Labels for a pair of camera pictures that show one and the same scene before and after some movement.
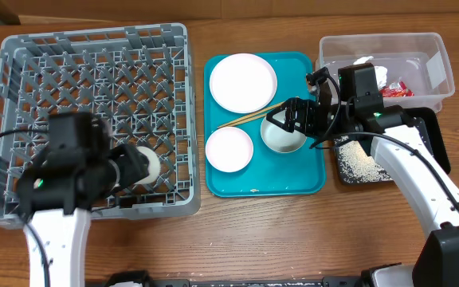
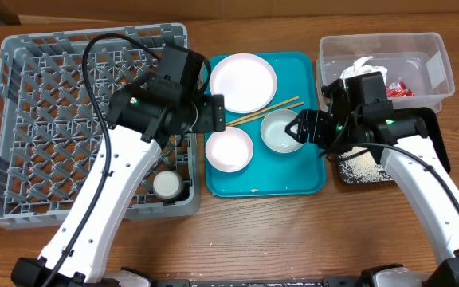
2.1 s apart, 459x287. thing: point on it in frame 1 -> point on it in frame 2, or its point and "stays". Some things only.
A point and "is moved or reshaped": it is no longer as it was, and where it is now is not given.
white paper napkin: [380, 72] is moved or reshaped
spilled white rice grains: [356, 166] stays
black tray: [355, 165] stays
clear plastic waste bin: [421, 60] stays
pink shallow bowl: [229, 149] stays
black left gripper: [135, 164] -> [210, 108]
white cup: [154, 167] is moved or reshaped
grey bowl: [279, 139] stays
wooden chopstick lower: [241, 121] stays
